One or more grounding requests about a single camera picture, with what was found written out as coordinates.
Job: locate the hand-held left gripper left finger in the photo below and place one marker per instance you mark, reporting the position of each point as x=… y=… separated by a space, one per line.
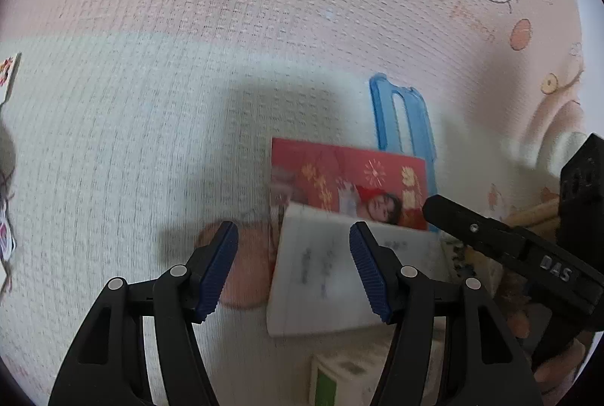
x=217 y=274

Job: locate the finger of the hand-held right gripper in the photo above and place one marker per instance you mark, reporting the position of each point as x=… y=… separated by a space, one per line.
x=476 y=229

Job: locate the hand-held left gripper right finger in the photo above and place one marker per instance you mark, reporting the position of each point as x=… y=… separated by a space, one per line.
x=370 y=274

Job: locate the white paper booklet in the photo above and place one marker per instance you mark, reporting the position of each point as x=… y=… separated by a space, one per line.
x=311 y=274

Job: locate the red printed booklet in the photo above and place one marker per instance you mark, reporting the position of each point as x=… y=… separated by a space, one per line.
x=321 y=165

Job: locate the wooden stick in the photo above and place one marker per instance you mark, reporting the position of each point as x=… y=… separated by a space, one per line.
x=547 y=225
x=538 y=210

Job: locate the white box with green panel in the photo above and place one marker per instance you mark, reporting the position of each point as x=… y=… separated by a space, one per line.
x=349 y=370

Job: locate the blue phone case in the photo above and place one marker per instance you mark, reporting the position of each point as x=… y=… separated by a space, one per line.
x=417 y=122

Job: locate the pink cartoon cat mat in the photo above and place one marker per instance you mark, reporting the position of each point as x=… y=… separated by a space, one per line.
x=141 y=104

